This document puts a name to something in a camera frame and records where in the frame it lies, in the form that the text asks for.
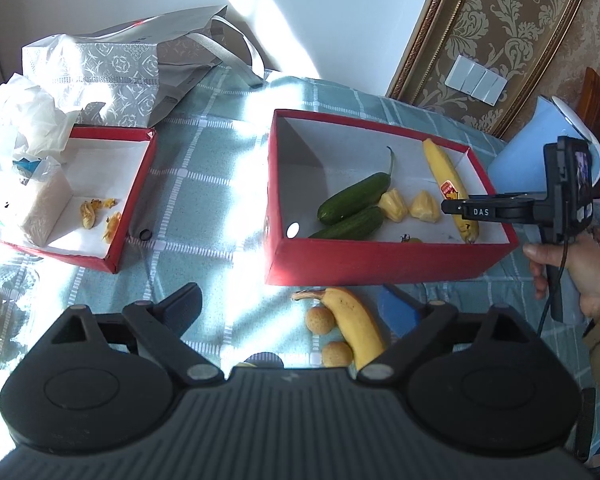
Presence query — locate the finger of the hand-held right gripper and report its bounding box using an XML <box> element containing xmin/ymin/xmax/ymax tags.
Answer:
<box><xmin>441</xmin><ymin>195</ymin><xmax>537</xmax><ymax>221</ymax></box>

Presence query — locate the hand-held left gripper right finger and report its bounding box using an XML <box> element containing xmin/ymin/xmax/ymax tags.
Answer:
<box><xmin>356</xmin><ymin>285</ymin><xmax>541</xmax><ymax>385</ymax></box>

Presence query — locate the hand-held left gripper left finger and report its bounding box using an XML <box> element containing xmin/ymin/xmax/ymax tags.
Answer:
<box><xmin>35</xmin><ymin>282</ymin><xmax>226</xmax><ymax>387</ymax></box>

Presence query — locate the banana with red sticker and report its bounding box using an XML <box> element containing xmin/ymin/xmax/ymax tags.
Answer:
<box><xmin>422</xmin><ymin>138</ymin><xmax>481</xmax><ymax>245</ymax></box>

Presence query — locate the plain yellow banana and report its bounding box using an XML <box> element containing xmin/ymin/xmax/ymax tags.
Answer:
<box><xmin>291</xmin><ymin>287</ymin><xmax>386</xmax><ymax>371</ymax></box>

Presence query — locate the large red cardboard box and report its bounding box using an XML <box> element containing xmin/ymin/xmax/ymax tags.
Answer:
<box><xmin>264</xmin><ymin>109</ymin><xmax>520</xmax><ymax>287</ymax></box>

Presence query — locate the brown longan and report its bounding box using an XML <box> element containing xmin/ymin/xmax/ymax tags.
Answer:
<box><xmin>321</xmin><ymin>341</ymin><xmax>354</xmax><ymax>367</ymax></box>
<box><xmin>305</xmin><ymin>306</ymin><xmax>334</xmax><ymax>335</ymax></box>

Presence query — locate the short cucumber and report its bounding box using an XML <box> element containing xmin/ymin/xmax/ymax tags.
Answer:
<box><xmin>307</xmin><ymin>206</ymin><xmax>385</xmax><ymax>240</ymax></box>

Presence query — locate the long cucumber with stem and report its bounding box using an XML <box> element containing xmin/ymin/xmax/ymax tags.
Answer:
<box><xmin>317</xmin><ymin>146</ymin><xmax>397</xmax><ymax>226</ymax></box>

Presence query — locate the person's right hand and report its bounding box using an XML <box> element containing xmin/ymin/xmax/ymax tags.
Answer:
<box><xmin>522</xmin><ymin>232</ymin><xmax>600</xmax><ymax>319</ymax></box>

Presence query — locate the light blue electric kettle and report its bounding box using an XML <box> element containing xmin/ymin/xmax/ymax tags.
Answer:
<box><xmin>487</xmin><ymin>95</ymin><xmax>600</xmax><ymax>211</ymax></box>

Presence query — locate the shallow red box lid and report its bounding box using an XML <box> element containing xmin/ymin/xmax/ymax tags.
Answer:
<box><xmin>0</xmin><ymin>125</ymin><xmax>159</xmax><ymax>275</ymax></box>

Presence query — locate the clear plastic clamshell container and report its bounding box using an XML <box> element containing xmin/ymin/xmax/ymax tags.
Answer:
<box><xmin>0</xmin><ymin>260</ymin><xmax>41</xmax><ymax>368</ymax></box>

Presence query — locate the white block in plastic wrap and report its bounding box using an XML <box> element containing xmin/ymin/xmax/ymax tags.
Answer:
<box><xmin>0</xmin><ymin>156</ymin><xmax>74</xmax><ymax>247</ymax></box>

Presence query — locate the silver patterned gift bag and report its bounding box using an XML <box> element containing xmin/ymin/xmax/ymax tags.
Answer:
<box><xmin>22</xmin><ymin>5</ymin><xmax>274</xmax><ymax>129</ymax></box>

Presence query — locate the white plastic bag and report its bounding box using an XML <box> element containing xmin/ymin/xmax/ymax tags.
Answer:
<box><xmin>0</xmin><ymin>72</ymin><xmax>84</xmax><ymax>162</ymax></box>

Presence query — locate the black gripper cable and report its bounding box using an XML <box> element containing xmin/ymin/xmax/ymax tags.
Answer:
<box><xmin>536</xmin><ymin>252</ymin><xmax>569</xmax><ymax>337</ymax></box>

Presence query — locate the white wall switch panel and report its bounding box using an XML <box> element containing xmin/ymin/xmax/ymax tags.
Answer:
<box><xmin>445</xmin><ymin>55</ymin><xmax>509</xmax><ymax>106</ymax></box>

